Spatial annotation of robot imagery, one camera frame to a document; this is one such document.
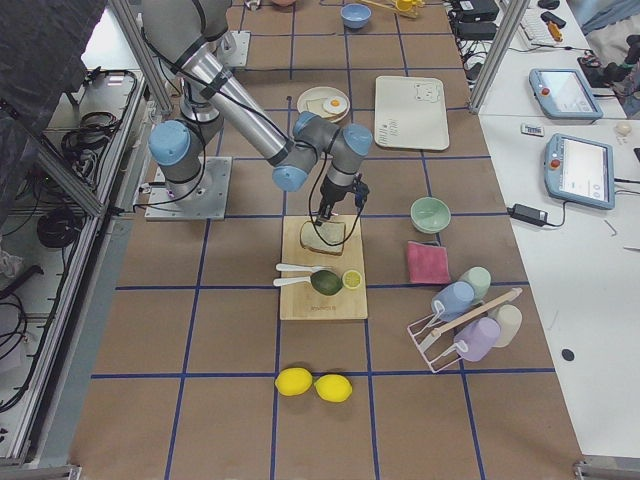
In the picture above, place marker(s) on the green cup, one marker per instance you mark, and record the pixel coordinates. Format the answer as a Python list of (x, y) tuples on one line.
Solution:
[(479, 278)]

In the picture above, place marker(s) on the purple cup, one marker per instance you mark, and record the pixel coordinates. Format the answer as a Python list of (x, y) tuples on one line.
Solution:
[(475, 340)]

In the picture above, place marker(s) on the cream bear serving tray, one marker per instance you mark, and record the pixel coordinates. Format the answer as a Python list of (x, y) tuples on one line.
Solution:
[(410, 113)]

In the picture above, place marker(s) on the teach pendant far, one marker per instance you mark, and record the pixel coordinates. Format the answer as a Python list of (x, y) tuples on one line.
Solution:
[(564, 94)]

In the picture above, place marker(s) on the yellow lemon left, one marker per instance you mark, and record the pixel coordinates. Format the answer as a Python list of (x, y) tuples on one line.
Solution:
[(293, 381)]

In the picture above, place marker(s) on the yellow lemon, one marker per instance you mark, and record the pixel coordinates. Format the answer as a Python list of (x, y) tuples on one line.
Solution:
[(293, 381), (333, 388)]

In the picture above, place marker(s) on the black power adapter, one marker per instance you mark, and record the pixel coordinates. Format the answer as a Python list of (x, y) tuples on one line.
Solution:
[(527, 214)]

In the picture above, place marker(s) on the blue cup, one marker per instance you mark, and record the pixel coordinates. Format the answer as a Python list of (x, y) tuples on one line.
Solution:
[(452, 301)]

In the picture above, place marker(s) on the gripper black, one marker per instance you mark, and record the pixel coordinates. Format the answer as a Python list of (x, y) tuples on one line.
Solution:
[(331, 193)]

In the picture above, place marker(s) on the avocado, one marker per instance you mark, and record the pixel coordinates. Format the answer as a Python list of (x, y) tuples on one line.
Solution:
[(326, 282)]

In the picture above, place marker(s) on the bread slice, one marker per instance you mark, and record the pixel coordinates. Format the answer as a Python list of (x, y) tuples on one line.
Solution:
[(315, 106), (322, 236)]

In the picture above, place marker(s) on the teach pendant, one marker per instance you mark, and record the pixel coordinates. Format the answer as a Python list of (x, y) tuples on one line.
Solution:
[(580, 171), (564, 94)]

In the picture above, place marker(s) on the half lemon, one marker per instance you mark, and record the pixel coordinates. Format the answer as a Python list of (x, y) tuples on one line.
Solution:
[(352, 279)]

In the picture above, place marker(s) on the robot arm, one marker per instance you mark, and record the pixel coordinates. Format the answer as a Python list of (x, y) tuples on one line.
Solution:
[(185, 36)]

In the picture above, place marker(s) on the blue bowl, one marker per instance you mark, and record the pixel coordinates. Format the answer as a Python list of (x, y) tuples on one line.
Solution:
[(355, 15)]

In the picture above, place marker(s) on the teach pendant near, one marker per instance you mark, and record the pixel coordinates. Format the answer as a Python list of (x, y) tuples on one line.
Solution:
[(580, 171)]

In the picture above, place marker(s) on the white wire cup rack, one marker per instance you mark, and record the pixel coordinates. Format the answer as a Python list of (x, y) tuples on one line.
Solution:
[(434, 340)]

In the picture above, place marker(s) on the wooden cutting board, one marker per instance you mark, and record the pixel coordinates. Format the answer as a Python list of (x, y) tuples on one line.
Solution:
[(301, 301)]

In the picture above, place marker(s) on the fried egg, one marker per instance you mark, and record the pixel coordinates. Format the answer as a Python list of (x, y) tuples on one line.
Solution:
[(335, 105)]

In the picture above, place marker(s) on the pink cloth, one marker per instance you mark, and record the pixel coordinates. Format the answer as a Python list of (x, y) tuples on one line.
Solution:
[(427, 264)]

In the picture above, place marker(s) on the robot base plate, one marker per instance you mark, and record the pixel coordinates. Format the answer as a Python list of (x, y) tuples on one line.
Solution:
[(205, 197)]

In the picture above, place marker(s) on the cream cup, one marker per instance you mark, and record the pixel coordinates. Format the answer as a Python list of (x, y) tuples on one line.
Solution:
[(509, 319)]

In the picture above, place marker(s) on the yellow lemon squeezer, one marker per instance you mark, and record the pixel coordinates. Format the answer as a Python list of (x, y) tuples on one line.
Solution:
[(404, 8)]

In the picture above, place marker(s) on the aluminium frame post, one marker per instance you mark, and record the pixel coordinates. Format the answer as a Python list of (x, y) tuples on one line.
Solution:
[(505, 33)]

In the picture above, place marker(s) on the green bowl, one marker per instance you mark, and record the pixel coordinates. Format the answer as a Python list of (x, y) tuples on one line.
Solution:
[(430, 215)]

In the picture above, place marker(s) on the yellow lemon right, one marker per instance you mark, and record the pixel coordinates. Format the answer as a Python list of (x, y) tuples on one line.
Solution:
[(333, 388)]

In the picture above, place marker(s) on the round white plate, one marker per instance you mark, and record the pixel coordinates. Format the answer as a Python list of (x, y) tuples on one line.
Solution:
[(319, 93)]

